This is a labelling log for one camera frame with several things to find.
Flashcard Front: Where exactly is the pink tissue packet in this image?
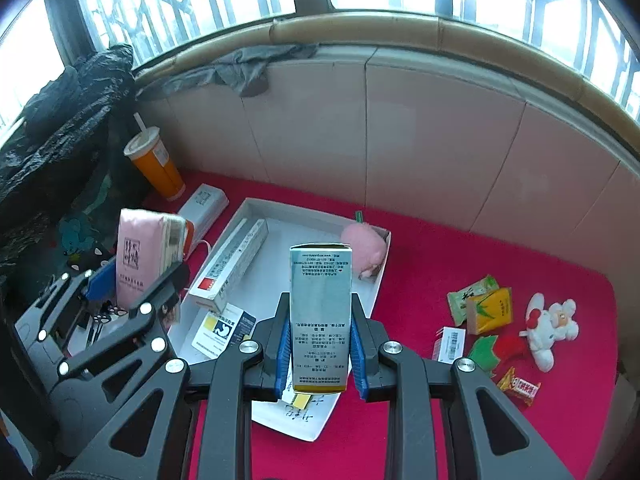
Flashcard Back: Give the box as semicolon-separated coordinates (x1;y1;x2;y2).
116;208;190;311

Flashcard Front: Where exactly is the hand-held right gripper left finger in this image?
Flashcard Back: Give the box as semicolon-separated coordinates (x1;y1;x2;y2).
60;292;293;480

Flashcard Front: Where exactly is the black plastic bag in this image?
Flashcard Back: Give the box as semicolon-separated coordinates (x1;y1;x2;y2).
0;44;138;271

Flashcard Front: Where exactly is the red green snack packet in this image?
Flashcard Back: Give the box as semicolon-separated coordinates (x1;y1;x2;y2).
467;332;526;373

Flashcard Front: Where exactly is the blue grey medicine box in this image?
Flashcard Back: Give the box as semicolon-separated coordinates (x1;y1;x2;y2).
289;243;354;393

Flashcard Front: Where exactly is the white barcode packet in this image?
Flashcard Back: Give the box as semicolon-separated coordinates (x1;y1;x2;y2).
431;326;468;363

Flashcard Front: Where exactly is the shallow white tray box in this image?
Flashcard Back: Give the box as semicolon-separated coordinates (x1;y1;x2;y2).
170;197;393;443

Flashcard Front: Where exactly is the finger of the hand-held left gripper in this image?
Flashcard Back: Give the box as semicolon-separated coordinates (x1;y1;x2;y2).
30;265;121;346
56;261;192;386

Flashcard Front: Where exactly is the plain white box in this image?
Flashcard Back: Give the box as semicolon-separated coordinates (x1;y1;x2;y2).
177;184;230;243

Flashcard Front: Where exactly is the orange red candy packet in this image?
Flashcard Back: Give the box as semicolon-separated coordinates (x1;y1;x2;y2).
496;366;542;406

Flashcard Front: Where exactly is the white plush toy red bow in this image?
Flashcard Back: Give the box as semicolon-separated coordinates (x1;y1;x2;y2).
517;292;581;373

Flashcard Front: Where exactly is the orange bottle with blue cap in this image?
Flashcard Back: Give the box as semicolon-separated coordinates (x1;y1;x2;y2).
465;287;514;336

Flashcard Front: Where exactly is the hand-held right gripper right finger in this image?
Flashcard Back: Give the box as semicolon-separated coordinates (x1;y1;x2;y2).
350;292;576;480

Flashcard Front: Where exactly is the pink plush toy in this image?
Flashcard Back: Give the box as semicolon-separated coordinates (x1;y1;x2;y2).
341;211;388;281

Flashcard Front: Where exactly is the small white blue box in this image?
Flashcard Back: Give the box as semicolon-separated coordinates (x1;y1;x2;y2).
191;302;258;361

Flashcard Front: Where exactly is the orange cup with straw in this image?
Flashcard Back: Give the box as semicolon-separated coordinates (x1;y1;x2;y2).
123;112;186;202

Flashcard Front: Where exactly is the dark cartoon print bag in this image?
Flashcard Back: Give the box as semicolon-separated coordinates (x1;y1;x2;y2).
50;165;151;326

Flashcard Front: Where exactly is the pink mat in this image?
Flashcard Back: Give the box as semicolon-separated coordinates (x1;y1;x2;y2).
170;167;621;480

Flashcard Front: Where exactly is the long white red box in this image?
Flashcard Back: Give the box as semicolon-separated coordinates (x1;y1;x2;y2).
189;217;269;313

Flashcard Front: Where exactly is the beige window sill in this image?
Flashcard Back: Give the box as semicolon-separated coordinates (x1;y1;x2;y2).
135;12;640;126

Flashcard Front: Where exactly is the grey cloth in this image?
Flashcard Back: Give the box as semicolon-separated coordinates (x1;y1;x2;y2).
142;44;318;98

